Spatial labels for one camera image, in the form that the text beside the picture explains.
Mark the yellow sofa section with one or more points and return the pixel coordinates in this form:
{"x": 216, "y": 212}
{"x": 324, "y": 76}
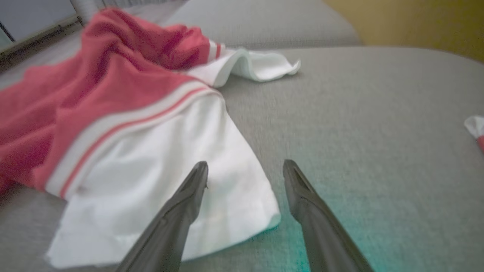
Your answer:
{"x": 416, "y": 22}

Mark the red shorts with white trim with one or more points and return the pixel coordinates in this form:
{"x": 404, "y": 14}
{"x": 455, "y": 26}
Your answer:
{"x": 477, "y": 130}

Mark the glass sliding door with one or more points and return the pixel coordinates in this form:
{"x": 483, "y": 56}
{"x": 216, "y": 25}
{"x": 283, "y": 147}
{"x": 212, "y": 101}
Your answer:
{"x": 34, "y": 19}

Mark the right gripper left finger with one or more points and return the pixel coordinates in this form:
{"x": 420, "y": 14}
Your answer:
{"x": 170, "y": 226}

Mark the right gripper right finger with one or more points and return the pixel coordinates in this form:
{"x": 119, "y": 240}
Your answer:
{"x": 321, "y": 226}

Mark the red and white jersey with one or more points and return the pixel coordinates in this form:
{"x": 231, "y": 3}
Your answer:
{"x": 132, "y": 143}

